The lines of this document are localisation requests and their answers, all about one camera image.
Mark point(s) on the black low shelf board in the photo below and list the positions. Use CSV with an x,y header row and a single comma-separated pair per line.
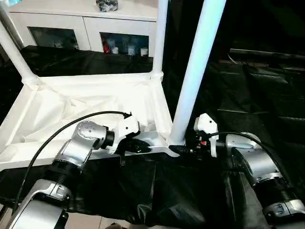
x,y
269,53

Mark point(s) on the small white jar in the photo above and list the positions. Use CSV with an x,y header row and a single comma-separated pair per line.
x,y
131,49
144,51

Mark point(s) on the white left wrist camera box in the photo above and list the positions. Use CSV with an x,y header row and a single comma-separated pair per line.
x,y
125,133

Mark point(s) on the grey crumpled object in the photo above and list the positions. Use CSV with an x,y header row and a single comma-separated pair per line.
x,y
107,5

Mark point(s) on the black plastic mat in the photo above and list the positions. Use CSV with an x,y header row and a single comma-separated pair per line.
x,y
257,105

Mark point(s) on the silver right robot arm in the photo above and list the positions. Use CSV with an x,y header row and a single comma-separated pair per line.
x,y
252,162

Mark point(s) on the grey and black robot foot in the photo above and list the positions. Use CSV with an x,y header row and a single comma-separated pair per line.
x,y
115,225

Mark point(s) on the red bottle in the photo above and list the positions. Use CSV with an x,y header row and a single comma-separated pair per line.
x,y
106,46

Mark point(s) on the white plastic table top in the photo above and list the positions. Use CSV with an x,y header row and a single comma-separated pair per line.
x,y
71,105

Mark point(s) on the white sideboard cabinet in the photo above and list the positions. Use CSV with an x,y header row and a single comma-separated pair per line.
x,y
71,21

